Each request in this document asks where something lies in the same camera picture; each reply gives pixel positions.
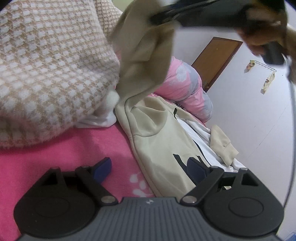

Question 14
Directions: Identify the beige white houndstooth blanket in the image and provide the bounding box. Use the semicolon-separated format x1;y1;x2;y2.
1;1;121;148

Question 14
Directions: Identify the hot pink floral bedsheet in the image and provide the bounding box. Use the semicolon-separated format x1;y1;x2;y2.
1;123;154;240

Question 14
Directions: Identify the pink floral rolled duvet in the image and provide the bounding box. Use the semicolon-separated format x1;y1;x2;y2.
115;45;214;123

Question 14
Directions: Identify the beige zip jacket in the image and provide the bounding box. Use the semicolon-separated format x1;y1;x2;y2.
111;1;242;199

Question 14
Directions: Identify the person right hand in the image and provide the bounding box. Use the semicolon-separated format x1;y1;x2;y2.
237;8;295;83

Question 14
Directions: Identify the brown wooden door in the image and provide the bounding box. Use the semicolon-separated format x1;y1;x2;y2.
192;37;243;92

